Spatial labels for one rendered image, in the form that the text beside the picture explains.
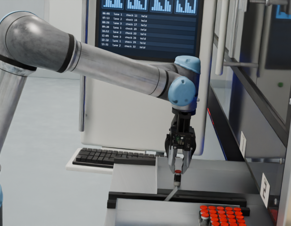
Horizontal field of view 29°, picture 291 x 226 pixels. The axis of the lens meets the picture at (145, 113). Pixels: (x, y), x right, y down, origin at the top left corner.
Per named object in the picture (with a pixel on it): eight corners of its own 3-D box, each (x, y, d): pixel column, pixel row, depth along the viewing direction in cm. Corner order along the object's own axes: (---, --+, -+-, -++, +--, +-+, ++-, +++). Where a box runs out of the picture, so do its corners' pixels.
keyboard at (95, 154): (183, 161, 216) (183, 155, 215) (180, 175, 202) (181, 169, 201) (80, 151, 219) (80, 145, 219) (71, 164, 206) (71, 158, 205)
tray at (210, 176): (255, 171, 190) (257, 162, 189) (272, 206, 165) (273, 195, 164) (155, 166, 189) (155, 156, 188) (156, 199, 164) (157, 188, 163)
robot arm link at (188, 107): (171, 90, 169) (198, 92, 169) (170, 105, 170) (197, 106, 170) (172, 97, 161) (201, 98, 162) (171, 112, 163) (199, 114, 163)
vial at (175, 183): (180, 183, 176) (181, 170, 175) (180, 186, 174) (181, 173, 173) (173, 183, 176) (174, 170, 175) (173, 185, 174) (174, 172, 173)
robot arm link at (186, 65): (168, 54, 164) (193, 54, 167) (165, 91, 167) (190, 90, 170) (180, 60, 157) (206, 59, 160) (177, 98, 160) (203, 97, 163)
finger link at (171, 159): (164, 177, 169) (170, 149, 166) (164, 170, 175) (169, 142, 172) (174, 179, 169) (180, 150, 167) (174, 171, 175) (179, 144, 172)
